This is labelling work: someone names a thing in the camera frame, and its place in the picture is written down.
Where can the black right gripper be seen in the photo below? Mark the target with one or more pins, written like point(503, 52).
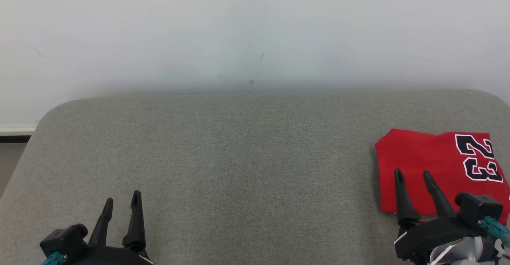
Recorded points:
point(430, 235)

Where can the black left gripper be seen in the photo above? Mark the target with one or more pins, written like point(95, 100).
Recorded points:
point(115, 258)

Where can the red jersey white sleeves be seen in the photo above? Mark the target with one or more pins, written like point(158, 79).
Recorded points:
point(422, 153)

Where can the grey fabric sofa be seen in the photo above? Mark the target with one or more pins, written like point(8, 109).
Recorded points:
point(239, 169)

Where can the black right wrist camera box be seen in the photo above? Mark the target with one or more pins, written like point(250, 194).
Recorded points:
point(478, 209)

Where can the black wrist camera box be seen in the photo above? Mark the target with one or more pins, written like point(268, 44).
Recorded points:
point(63, 239)
point(478, 209)

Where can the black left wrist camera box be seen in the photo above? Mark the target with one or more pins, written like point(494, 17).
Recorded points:
point(63, 239)

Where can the white wall baseboard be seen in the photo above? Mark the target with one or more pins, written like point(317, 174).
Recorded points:
point(16, 130)

